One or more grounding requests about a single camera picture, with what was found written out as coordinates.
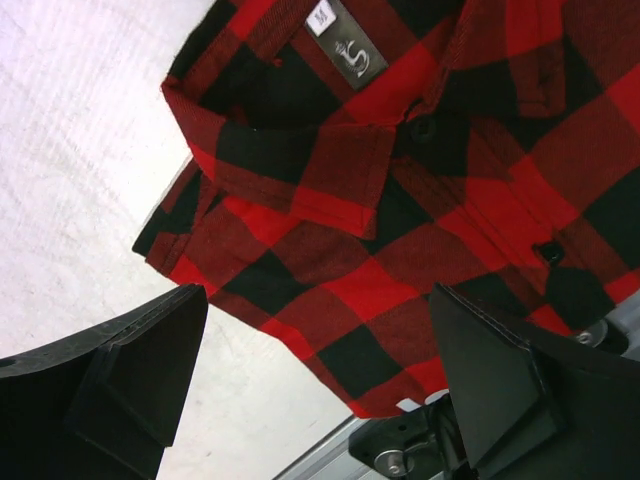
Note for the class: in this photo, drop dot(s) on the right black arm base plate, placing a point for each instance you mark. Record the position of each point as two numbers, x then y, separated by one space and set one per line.
419 445

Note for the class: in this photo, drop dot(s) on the front aluminium table rail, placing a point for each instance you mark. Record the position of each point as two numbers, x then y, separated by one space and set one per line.
329 457

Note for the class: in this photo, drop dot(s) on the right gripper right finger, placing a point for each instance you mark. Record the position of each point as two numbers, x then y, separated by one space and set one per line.
531 404

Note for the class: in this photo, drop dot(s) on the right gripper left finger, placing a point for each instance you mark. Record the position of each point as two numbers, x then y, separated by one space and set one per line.
105 402

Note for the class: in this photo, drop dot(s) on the red black plaid shirt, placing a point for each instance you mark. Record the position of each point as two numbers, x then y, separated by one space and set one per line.
347 156

